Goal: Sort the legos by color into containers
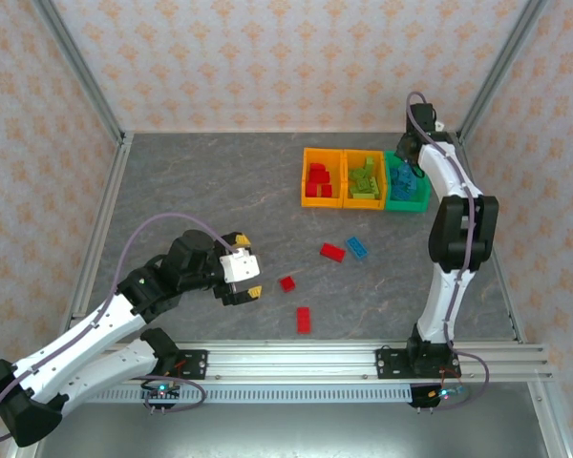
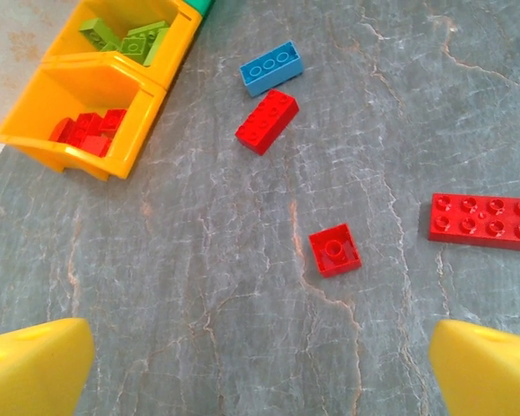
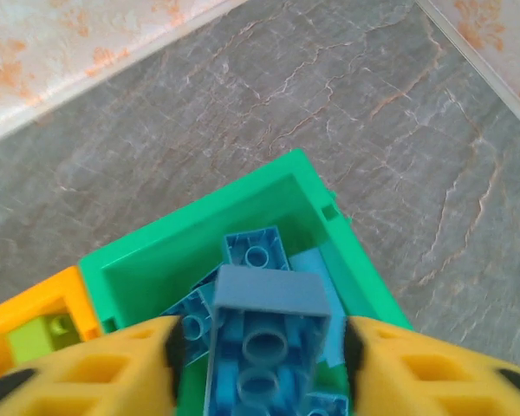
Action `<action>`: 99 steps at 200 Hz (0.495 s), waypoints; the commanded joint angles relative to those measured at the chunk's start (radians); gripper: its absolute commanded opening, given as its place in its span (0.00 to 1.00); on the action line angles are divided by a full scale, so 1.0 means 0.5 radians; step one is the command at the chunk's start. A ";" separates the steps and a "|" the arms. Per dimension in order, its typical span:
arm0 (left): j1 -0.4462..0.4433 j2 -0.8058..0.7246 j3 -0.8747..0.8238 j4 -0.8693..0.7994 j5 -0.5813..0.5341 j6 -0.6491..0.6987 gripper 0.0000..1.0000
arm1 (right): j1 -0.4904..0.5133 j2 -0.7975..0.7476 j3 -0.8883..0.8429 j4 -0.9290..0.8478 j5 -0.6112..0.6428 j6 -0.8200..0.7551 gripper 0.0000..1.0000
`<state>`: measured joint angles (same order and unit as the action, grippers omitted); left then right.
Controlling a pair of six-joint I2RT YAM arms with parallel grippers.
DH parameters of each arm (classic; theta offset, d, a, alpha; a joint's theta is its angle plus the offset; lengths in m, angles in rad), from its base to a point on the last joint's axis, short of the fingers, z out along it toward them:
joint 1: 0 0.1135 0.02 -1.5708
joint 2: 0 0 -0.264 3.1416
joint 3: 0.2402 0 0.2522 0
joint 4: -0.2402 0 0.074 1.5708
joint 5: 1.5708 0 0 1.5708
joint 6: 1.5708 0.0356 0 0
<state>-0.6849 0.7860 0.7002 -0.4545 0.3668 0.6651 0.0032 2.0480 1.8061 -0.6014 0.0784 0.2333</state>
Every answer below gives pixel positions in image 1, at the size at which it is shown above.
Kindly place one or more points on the lime green lego brick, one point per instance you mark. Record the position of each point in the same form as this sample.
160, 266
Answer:
358, 175
359, 192
374, 190
366, 182
370, 165

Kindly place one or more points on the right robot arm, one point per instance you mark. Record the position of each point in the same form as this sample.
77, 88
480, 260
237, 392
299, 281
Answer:
451, 229

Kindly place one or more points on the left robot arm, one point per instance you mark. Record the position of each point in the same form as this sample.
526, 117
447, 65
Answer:
100, 365

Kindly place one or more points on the green plastic bin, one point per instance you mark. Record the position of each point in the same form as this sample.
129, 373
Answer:
406, 206

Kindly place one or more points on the orange plastic bin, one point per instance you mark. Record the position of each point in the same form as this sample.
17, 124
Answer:
317, 202
363, 204

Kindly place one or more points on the small circuit board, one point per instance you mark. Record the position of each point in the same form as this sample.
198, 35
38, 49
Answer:
441, 393
162, 392

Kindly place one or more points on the grey metal panel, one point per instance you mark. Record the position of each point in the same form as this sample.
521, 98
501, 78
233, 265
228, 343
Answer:
291, 434

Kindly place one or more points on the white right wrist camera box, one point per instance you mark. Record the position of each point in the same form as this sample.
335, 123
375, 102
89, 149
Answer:
439, 125

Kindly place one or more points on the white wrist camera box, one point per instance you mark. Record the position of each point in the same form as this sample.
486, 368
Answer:
241, 267
439, 125

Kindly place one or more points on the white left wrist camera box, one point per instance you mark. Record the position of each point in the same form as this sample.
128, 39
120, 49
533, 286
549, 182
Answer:
241, 267

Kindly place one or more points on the aluminium mounting rail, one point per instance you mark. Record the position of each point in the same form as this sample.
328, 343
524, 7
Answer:
291, 362

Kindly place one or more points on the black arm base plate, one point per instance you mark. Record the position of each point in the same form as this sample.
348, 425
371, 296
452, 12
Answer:
191, 358
387, 365

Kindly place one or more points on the aluminium frame post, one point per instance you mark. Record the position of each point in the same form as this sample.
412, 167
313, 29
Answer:
498, 71
84, 71

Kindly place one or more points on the aluminium table back rail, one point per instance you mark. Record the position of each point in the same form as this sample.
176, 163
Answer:
219, 131

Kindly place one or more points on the aluminium table side rail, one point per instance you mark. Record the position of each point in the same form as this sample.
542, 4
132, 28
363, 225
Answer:
117, 181
508, 305

